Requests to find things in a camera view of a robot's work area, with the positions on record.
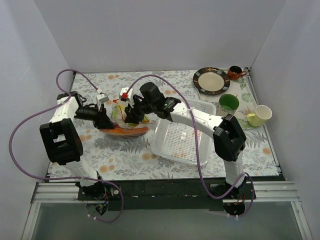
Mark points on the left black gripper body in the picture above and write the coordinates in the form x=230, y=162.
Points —
x=101, y=118

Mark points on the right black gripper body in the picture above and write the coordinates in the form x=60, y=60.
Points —
x=133, y=114

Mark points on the clear zip top bag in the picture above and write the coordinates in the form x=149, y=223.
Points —
x=121, y=123

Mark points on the fake green leaf vegetable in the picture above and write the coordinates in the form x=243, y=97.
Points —
x=116, y=113

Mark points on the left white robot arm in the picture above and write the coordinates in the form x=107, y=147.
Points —
x=63, y=145

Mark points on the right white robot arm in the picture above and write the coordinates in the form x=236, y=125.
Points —
x=228, y=137

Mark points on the fake orange red fruit slice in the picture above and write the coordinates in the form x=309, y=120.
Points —
x=125, y=132

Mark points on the floral table mat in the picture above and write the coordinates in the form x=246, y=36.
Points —
x=120, y=158

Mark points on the white plastic mesh basket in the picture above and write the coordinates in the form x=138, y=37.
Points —
x=176, y=141

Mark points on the striped rim ceramic plate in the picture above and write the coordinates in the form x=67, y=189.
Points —
x=211, y=81

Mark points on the green inside floral mug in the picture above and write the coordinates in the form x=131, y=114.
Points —
x=227, y=105

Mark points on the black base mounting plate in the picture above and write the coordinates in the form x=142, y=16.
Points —
x=166, y=194

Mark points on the small brown orange cup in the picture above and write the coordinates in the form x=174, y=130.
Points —
x=236, y=72

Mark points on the floral serving tray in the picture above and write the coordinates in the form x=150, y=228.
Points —
x=247, y=103

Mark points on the pale yellow green mug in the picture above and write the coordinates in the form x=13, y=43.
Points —
x=260, y=116

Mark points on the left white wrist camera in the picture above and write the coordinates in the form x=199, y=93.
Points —
x=101, y=98

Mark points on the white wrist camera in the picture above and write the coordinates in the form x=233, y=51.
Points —
x=101, y=98
x=125, y=94

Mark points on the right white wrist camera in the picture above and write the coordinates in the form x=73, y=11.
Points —
x=125, y=94

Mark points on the aluminium frame rail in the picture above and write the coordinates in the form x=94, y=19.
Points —
x=265, y=191

